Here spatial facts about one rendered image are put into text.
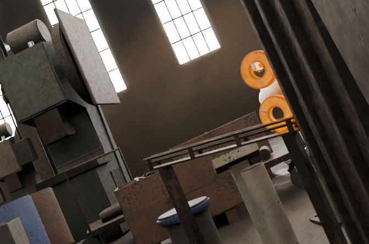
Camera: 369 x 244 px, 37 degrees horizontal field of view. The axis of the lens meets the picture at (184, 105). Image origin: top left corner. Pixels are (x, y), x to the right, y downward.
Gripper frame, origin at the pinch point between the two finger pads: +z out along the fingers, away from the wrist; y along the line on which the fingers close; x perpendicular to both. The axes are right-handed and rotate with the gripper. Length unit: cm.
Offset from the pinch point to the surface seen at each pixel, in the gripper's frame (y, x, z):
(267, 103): 2.1, -15.6, 0.6
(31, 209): 289, -13, -97
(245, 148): 39, -30, -34
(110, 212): 312, -43, -205
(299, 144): -3.2, -35.6, -1.2
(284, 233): 30, -72, -22
